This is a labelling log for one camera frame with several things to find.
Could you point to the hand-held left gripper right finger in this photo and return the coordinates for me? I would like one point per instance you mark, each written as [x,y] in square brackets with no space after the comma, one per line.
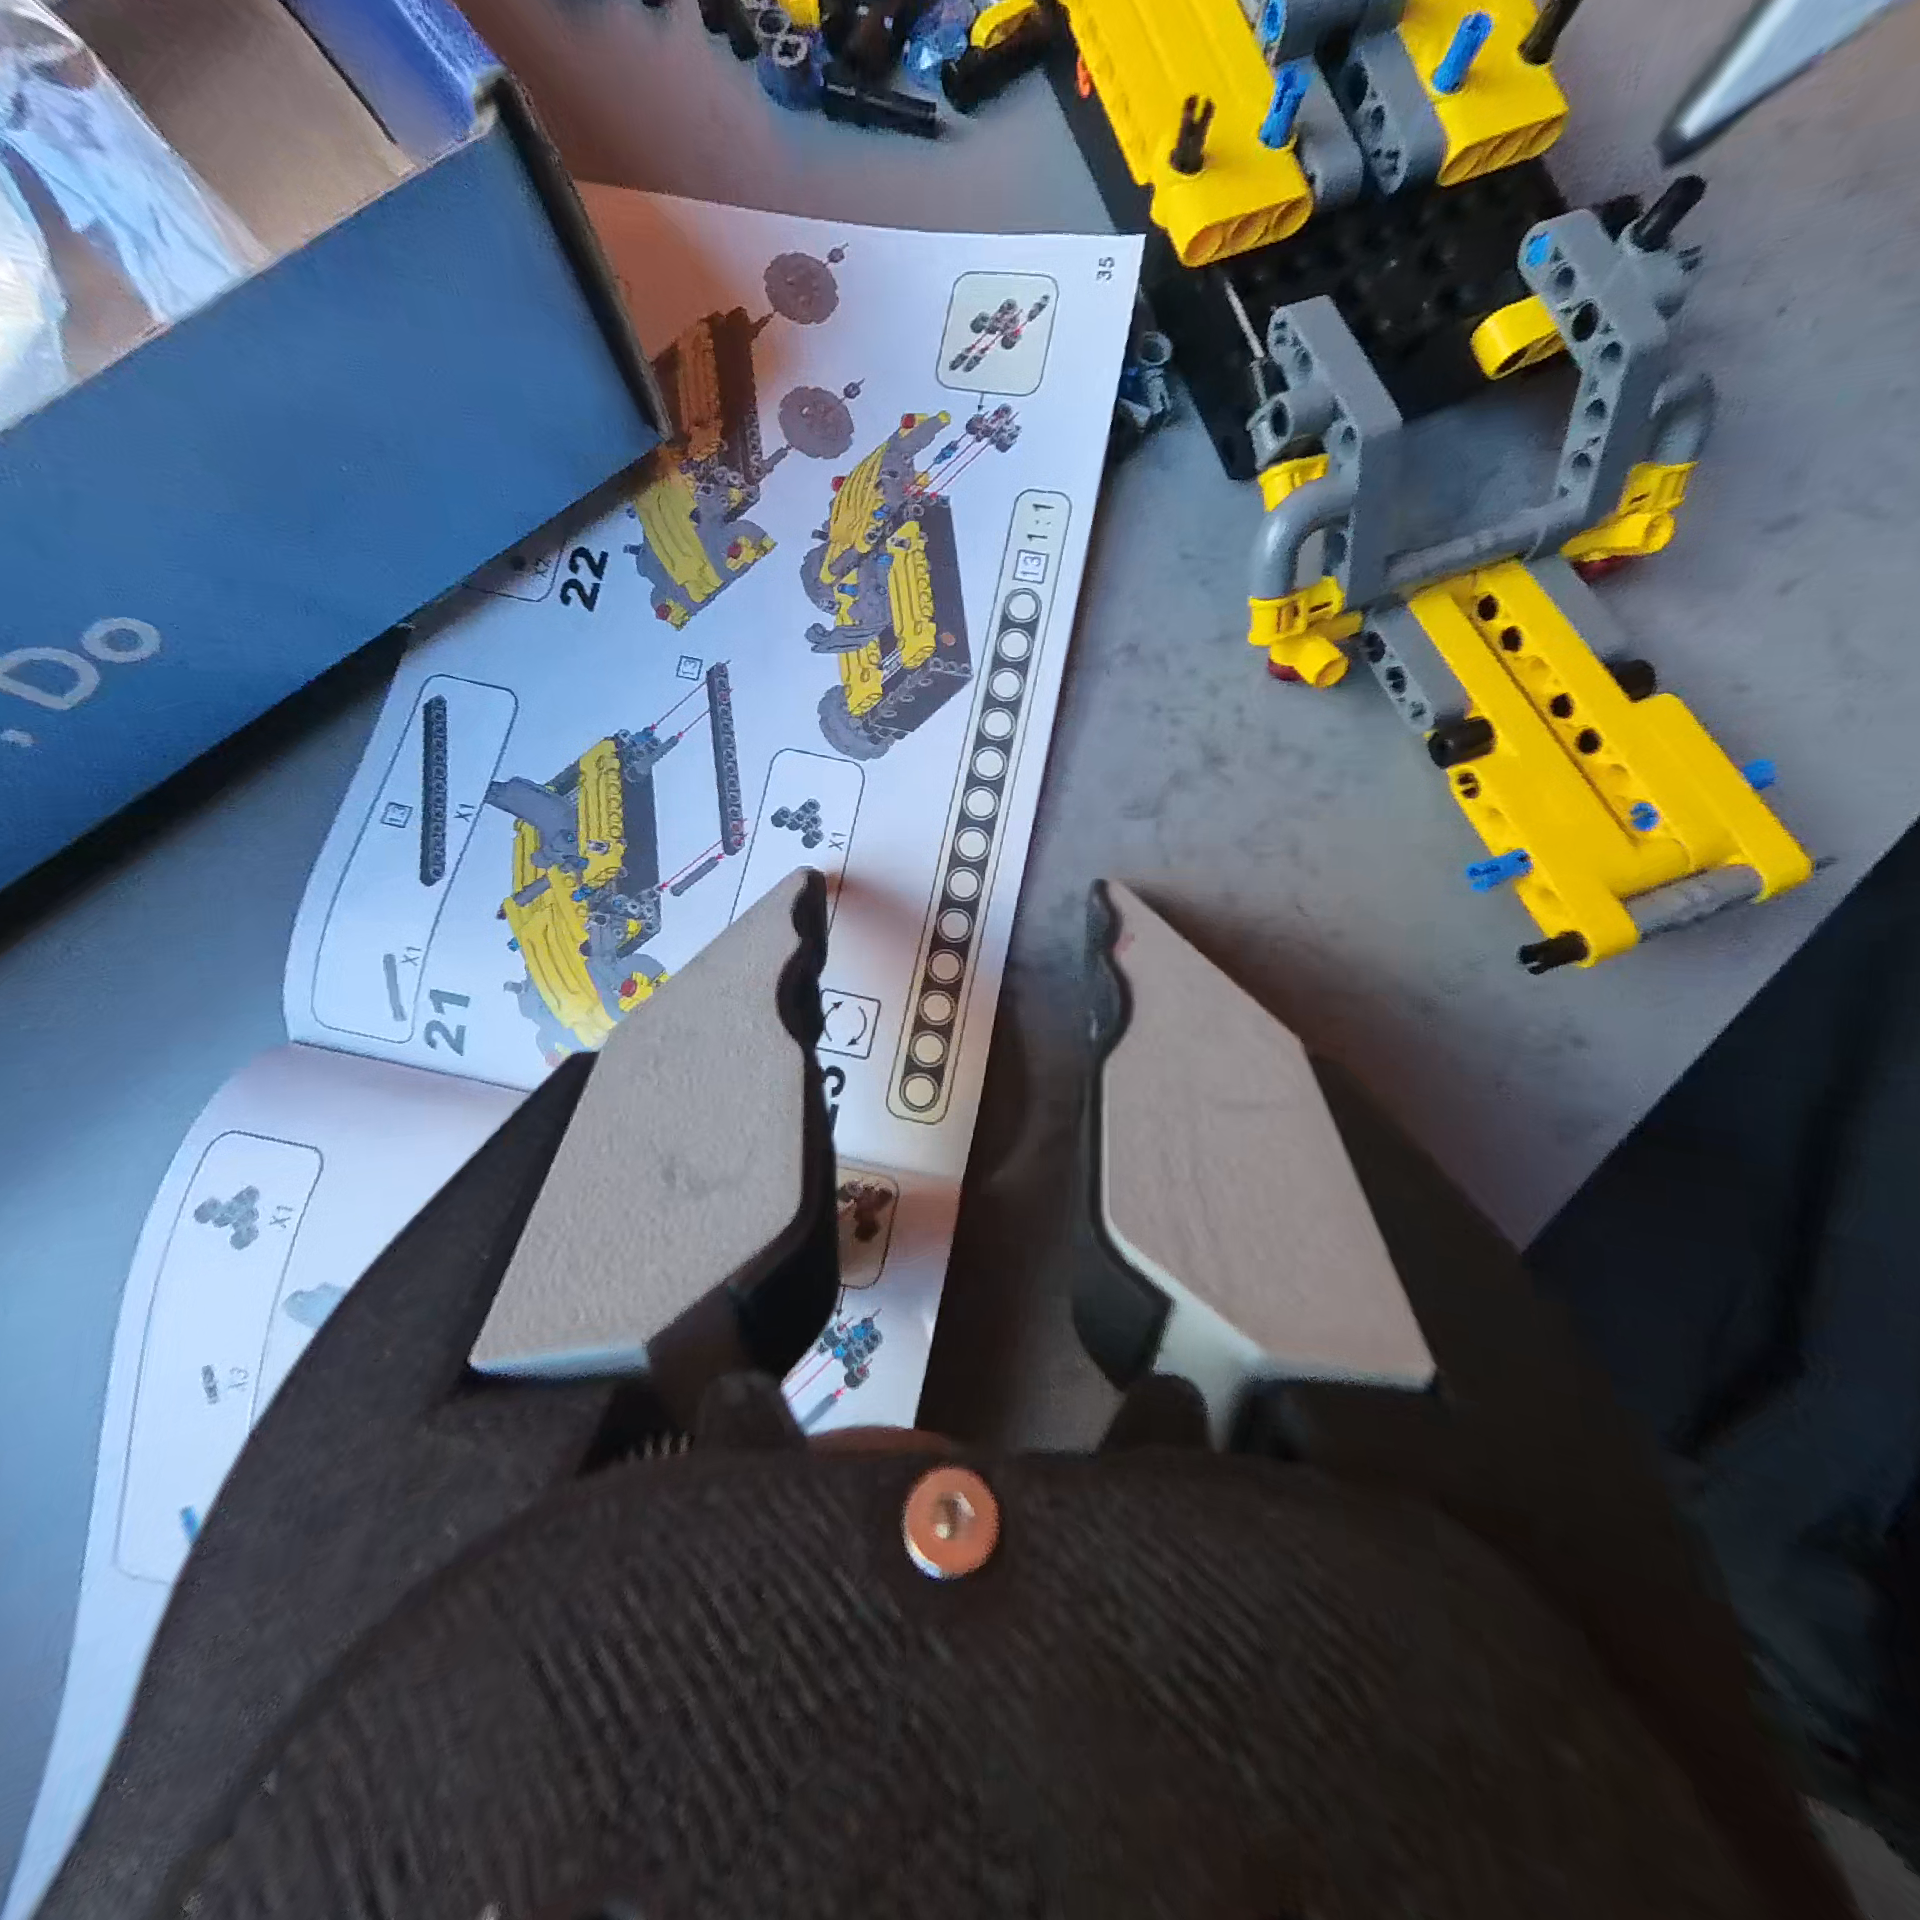
[1261,1185]

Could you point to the person's dark clothing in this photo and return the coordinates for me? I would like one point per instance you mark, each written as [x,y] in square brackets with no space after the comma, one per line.
[1769,1200]

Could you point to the white instruction booklet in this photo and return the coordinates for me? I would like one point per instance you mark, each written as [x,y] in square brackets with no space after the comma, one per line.
[674,674]

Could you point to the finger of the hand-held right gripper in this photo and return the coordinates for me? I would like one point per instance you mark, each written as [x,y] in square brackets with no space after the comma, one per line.
[1763,66]

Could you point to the blue cardboard box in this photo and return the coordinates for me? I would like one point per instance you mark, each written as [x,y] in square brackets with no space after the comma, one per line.
[301,494]

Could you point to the clear plastic bag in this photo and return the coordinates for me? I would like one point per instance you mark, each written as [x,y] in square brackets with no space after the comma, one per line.
[61,224]

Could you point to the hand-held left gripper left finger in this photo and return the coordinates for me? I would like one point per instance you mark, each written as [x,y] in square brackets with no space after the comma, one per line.
[662,1185]

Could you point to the yellow black building-block vehicle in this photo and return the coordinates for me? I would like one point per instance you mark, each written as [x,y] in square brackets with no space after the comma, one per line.
[1621,779]

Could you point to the pile of building-block parts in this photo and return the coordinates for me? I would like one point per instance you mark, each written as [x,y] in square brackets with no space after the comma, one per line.
[869,76]

